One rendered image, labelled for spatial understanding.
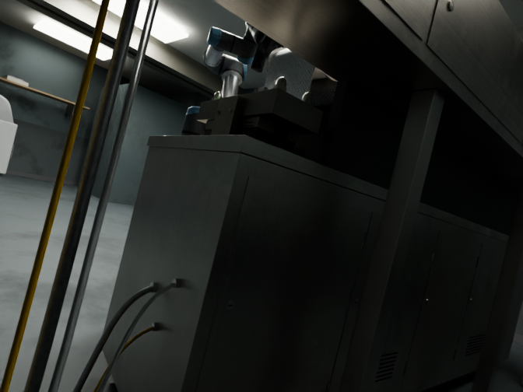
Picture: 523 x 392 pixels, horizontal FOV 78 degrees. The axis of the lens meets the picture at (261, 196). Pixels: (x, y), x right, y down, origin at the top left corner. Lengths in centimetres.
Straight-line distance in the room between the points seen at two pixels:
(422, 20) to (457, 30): 15
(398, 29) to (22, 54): 788
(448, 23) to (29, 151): 787
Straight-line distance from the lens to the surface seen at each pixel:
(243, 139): 71
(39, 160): 826
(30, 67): 828
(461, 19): 97
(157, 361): 94
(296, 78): 108
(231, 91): 179
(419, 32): 81
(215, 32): 154
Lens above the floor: 78
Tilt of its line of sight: level
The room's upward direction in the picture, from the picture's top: 14 degrees clockwise
